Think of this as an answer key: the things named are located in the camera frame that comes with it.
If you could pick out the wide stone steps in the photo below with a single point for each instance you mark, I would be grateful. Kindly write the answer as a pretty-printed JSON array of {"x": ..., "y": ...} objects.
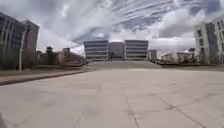
[{"x": 120, "y": 64}]

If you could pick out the brown low building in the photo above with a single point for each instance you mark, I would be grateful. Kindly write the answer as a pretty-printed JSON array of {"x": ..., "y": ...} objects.
[{"x": 61, "y": 56}]

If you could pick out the grey paved slab plaza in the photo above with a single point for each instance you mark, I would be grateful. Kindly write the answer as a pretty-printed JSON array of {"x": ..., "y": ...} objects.
[{"x": 116, "y": 96}]

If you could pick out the low pale building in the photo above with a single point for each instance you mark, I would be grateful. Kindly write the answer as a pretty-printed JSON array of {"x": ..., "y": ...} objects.
[{"x": 176, "y": 56}]

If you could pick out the low raised kerb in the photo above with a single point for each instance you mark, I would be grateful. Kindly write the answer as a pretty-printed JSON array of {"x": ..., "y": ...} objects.
[{"x": 36, "y": 77}]

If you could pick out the tall dark building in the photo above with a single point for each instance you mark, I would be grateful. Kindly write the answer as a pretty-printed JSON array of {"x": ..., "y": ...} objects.
[{"x": 15, "y": 40}]

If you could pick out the wide building with glass middle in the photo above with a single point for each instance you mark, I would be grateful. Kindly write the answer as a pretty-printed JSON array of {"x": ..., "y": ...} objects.
[{"x": 115, "y": 50}]

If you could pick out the white tall building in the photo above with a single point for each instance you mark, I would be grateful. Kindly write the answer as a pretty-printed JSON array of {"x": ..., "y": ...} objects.
[{"x": 210, "y": 41}]

